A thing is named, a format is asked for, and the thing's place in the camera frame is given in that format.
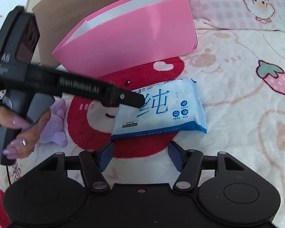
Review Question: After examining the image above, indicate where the purple plush toy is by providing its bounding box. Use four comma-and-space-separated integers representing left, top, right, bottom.
38, 98, 68, 148

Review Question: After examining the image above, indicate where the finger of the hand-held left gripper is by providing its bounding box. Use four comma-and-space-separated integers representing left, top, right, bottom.
101, 83, 146, 109

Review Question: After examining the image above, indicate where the pink cardboard box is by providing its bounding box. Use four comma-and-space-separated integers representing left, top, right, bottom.
52, 0, 198, 78

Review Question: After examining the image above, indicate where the brown cushion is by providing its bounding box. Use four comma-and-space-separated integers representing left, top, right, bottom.
32, 0, 186, 63

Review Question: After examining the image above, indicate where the pink checkered pillow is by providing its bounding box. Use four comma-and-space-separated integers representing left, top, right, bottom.
180, 0, 285, 32

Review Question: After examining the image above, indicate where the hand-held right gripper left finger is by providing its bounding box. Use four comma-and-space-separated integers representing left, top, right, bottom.
38, 141, 115, 193

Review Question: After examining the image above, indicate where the printed bear blanket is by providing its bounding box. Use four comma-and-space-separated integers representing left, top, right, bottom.
0, 24, 285, 224

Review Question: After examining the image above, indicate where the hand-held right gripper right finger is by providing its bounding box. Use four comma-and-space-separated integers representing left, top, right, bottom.
168, 141, 246, 192

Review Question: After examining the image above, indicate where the person's left hand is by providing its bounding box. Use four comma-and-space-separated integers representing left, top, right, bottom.
0, 106, 51, 159

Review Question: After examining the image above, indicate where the blue wet wipes pack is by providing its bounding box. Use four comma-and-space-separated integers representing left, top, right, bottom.
110, 77, 207, 142

